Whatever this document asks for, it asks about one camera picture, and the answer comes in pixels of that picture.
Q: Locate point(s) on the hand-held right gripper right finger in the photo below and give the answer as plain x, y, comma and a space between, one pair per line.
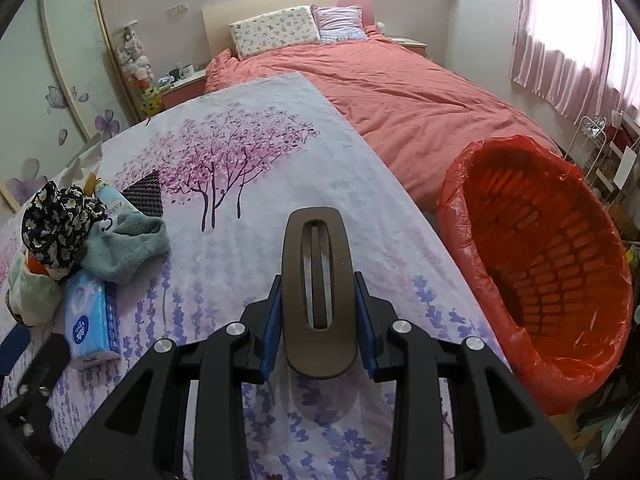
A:
365, 332

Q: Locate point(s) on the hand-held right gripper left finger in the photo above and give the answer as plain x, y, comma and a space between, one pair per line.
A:
270, 332

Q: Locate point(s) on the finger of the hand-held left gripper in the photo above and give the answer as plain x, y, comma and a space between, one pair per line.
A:
40, 375

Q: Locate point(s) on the brown plastic hair clip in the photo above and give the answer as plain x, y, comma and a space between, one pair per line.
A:
320, 360

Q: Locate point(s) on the floral hand cream tube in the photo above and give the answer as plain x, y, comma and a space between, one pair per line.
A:
112, 200

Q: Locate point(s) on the basket with red bag liner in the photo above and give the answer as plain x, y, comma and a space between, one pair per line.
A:
550, 260

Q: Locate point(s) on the blue tissue pack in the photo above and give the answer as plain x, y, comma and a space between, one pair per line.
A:
87, 320

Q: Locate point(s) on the light green cloth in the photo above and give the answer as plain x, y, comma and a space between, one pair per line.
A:
35, 290

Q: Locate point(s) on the black floral scrunchie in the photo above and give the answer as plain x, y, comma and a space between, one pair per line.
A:
55, 225

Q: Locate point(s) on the green towel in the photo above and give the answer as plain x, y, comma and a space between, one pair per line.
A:
130, 247

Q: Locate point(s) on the black checkered mat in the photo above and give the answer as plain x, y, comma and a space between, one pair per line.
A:
147, 195

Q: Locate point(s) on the pink duvet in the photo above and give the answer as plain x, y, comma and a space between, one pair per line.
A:
400, 100

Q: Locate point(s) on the pink nightstand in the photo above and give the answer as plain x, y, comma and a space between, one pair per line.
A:
182, 90

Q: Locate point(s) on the yellow plush toy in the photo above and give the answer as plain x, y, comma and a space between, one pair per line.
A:
151, 100

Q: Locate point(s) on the white mug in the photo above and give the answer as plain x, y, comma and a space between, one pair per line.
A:
186, 72

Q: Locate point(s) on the wardrobe with purple flowers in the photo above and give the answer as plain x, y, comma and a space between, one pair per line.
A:
50, 85

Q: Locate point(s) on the wooden bedside table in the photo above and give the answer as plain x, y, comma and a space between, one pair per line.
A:
407, 45

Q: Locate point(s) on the floral white pillow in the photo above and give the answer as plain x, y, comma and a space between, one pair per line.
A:
275, 30

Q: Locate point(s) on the column of plush toys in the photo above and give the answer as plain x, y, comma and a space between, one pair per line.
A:
135, 60

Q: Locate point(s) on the pink ruffled pillow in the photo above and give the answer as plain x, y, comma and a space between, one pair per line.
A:
337, 22

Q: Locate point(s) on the beige and pink headboard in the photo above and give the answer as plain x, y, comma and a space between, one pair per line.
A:
260, 5

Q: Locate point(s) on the pink curtain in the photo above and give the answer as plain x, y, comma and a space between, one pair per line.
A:
565, 35

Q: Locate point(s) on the white wall socket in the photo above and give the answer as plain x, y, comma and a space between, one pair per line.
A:
177, 8

